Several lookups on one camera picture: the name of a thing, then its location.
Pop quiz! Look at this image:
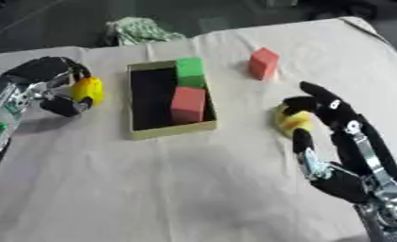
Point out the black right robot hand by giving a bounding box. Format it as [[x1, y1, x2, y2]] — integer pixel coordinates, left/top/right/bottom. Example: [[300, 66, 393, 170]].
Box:
[[281, 80, 397, 204]]

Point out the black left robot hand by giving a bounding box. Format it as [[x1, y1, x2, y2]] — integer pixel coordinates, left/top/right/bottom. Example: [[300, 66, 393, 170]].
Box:
[[0, 56, 95, 118]]

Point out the yellow toy fruit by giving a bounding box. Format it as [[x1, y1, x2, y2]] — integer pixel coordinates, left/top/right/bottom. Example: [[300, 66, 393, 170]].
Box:
[[71, 76, 106, 107]]

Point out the yellow block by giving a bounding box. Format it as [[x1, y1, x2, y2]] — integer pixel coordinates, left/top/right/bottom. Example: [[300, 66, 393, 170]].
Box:
[[272, 103, 315, 139]]

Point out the open cardboard box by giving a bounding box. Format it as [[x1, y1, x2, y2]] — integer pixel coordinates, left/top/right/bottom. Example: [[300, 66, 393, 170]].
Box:
[[126, 59, 218, 141]]

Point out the green white patterned cloth bundle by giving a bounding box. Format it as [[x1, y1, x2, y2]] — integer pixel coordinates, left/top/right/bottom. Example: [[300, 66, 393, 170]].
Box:
[[104, 16, 187, 47]]

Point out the red block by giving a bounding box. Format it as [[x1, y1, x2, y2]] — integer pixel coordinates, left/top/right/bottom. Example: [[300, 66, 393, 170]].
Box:
[[248, 47, 282, 81], [168, 86, 209, 125]]

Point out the green block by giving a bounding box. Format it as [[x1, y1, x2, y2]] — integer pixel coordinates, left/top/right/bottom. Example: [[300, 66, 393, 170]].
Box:
[[175, 57, 207, 89]]

